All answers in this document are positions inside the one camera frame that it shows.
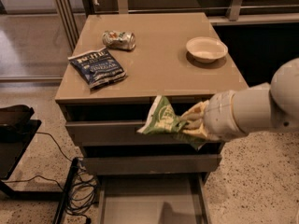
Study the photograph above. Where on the white bowl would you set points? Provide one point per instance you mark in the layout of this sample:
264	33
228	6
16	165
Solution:
206	49

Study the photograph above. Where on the crushed silver soda can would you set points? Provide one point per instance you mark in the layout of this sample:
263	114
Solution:
118	40

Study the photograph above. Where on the top grey drawer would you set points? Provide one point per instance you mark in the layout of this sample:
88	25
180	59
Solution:
114	133

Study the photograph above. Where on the bottom grey open drawer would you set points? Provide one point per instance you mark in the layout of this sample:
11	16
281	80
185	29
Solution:
153	199

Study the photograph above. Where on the middle grey drawer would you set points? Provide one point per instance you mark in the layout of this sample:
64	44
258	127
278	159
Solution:
153	165

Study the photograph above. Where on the black side table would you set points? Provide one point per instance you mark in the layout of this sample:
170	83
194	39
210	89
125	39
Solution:
17	129

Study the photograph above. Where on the metal railing frame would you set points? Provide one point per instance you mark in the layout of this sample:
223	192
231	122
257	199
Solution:
220	12

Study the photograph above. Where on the green jalapeno chip bag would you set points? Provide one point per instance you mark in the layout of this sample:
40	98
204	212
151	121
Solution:
162	119

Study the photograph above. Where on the grey drawer cabinet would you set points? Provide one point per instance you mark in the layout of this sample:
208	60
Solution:
159	65

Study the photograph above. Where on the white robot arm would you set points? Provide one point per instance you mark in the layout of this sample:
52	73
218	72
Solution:
272	107

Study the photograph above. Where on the black metal floor bar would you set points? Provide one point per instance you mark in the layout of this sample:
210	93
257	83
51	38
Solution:
60	211

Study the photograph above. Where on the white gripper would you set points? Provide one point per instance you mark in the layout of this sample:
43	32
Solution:
220	116

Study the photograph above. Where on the blue vinegar chip bag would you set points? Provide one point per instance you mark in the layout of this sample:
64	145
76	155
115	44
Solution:
98	67

